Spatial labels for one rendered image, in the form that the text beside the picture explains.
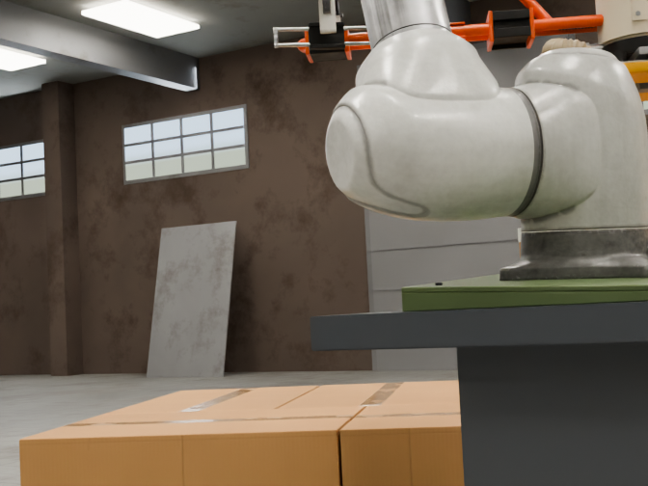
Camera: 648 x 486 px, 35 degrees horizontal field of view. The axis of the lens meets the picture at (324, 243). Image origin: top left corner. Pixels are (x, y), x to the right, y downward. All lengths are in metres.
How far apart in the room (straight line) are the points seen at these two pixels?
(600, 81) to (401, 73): 0.24
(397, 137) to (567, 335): 0.28
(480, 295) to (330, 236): 10.83
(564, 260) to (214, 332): 10.95
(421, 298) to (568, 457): 0.24
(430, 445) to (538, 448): 0.62
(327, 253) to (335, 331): 10.79
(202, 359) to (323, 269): 1.76
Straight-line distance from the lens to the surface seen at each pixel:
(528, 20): 2.00
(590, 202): 1.22
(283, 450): 1.84
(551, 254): 1.23
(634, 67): 1.89
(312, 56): 2.01
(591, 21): 2.02
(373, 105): 1.13
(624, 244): 1.24
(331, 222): 11.93
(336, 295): 11.88
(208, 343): 12.12
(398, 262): 11.44
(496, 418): 1.22
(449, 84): 1.16
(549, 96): 1.22
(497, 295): 1.10
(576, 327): 1.05
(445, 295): 1.13
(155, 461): 1.91
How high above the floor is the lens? 0.76
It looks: 3 degrees up
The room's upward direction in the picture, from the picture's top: 3 degrees counter-clockwise
